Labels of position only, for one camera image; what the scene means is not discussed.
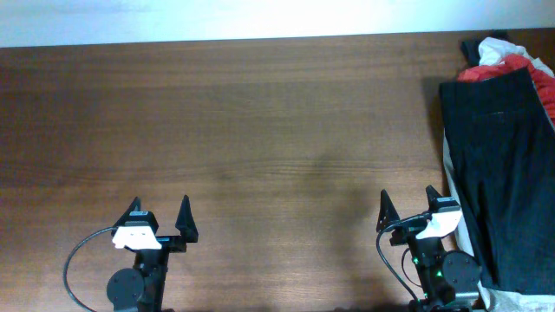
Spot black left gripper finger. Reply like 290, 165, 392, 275
175, 195, 199, 243
114, 197, 141, 228

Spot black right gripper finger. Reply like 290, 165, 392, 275
425, 185, 442, 207
376, 189, 400, 232

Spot dark black shorts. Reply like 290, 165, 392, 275
439, 69, 554, 295

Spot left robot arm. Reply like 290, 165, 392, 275
107, 196, 199, 312

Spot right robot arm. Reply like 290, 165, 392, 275
375, 185, 481, 311

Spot beige khaki shorts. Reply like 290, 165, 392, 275
441, 132, 555, 312

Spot small black garment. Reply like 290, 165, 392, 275
460, 30, 512, 67

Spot white garment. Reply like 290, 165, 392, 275
478, 37, 554, 77

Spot red garment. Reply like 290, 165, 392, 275
456, 54, 555, 127

